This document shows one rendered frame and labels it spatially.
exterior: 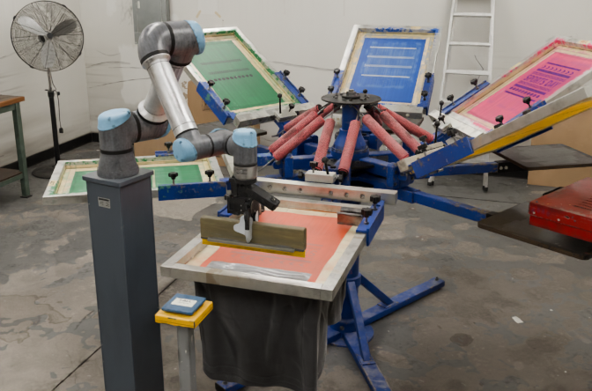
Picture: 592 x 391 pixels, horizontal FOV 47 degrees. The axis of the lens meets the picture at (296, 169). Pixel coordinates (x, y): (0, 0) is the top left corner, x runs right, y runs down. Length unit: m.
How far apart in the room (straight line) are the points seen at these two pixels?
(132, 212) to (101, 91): 5.47
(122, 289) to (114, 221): 0.27
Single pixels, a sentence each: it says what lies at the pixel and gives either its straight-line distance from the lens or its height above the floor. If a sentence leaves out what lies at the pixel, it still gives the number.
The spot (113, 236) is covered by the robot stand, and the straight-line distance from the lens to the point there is 2.61.
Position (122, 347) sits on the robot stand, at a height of 0.52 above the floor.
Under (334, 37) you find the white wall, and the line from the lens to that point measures 6.80.
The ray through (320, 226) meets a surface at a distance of 2.69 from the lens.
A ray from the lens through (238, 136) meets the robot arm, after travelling 2.10.
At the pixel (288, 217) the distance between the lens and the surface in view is 2.79.
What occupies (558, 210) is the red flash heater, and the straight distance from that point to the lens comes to 2.61.
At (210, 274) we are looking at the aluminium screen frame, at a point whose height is 0.99.
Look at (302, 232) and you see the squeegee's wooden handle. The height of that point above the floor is 1.13.
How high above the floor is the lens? 1.93
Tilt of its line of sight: 17 degrees down
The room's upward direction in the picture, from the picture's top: straight up
